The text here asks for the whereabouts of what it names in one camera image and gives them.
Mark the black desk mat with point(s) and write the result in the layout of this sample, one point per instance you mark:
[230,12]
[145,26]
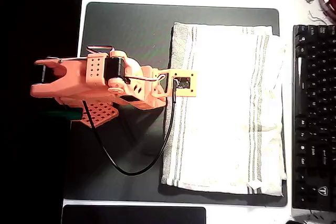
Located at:
[126,30]

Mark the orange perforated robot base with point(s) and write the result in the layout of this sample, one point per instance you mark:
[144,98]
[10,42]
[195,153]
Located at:
[99,113]

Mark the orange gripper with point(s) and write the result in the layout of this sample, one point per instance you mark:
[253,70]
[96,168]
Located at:
[155,97]

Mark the black flat tablet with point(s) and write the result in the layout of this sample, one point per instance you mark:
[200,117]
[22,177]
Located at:
[131,214]

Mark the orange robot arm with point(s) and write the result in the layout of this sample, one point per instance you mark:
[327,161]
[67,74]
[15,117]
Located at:
[73,77]

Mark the black computer mouse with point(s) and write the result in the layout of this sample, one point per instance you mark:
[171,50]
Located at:
[295,222]

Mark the white striped towel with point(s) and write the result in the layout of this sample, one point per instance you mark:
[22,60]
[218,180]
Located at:
[223,108]

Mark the orange camera mount frame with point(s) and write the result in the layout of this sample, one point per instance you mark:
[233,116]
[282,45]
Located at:
[183,73]

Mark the black keyboard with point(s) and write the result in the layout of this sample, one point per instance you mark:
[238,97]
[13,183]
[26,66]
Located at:
[315,119]

